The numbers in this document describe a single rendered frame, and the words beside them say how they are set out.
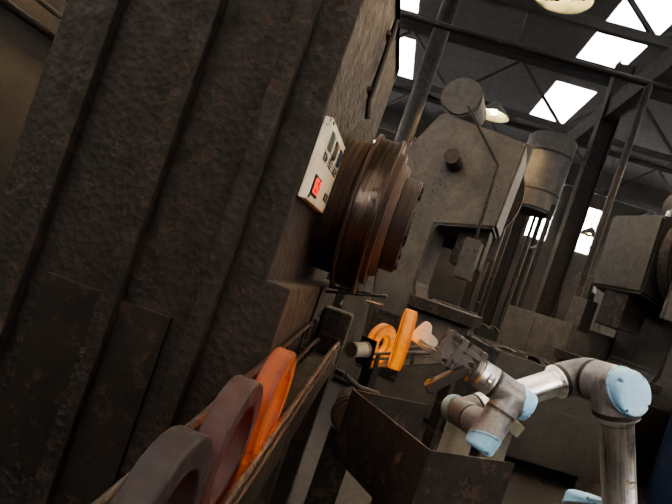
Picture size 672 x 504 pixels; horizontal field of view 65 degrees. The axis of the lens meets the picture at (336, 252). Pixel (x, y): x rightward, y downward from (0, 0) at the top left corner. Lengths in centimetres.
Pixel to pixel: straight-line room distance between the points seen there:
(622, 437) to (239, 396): 117
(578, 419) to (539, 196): 686
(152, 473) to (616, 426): 131
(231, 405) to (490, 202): 372
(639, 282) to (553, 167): 583
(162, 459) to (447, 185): 393
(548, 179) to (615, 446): 902
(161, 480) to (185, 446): 4
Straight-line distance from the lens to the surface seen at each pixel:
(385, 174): 137
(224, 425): 63
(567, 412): 389
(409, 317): 130
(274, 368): 81
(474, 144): 436
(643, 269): 496
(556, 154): 1058
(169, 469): 48
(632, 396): 157
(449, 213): 424
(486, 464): 101
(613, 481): 166
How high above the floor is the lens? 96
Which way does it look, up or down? 1 degrees up
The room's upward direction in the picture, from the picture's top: 19 degrees clockwise
